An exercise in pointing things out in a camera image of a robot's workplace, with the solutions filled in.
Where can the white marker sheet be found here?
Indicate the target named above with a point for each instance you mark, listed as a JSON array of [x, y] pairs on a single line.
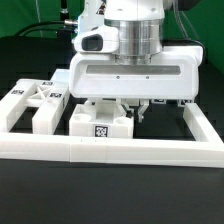
[[61, 75]]

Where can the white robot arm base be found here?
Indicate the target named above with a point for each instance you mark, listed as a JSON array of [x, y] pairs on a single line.
[[129, 29]]

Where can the white tagged cube left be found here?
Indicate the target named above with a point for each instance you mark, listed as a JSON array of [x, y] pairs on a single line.
[[158, 101]]

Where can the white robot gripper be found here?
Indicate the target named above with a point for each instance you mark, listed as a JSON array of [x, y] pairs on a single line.
[[95, 72]]

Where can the white chair back frame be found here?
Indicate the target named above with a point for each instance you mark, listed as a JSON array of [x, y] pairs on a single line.
[[48, 97]]

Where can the white tagged cube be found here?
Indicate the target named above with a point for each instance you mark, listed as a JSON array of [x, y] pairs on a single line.
[[158, 101], [182, 102]]

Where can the white U-shaped fixture frame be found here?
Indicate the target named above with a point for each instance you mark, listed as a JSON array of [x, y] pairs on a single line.
[[205, 150]]

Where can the white tagged cube right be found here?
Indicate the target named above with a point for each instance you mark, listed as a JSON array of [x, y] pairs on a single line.
[[182, 102]]

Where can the black antenna post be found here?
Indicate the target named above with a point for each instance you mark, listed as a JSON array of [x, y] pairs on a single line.
[[64, 32]]

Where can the white chair seat block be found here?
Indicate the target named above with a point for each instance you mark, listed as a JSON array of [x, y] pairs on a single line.
[[102, 119]]

